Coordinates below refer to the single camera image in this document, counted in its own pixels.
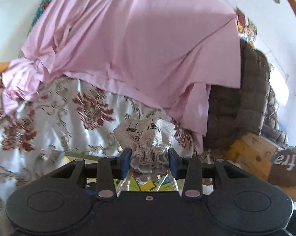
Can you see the floral satin blanket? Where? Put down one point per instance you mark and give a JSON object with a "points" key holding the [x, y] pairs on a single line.
{"points": [[64, 115]]}

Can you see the pink cloth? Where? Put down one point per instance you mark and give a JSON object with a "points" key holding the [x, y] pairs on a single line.
{"points": [[138, 41]]}

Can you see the colourful patterned cloth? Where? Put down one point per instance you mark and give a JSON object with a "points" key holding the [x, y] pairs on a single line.
{"points": [[247, 28], [43, 7]]}

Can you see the yellow and blue printed cloth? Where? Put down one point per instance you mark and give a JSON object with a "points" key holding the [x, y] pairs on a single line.
{"points": [[149, 184]]}

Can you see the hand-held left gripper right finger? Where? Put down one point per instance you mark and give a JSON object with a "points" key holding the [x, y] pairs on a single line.
{"points": [[173, 161]]}

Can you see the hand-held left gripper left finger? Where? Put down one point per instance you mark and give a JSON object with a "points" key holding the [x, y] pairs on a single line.
{"points": [[126, 161]]}

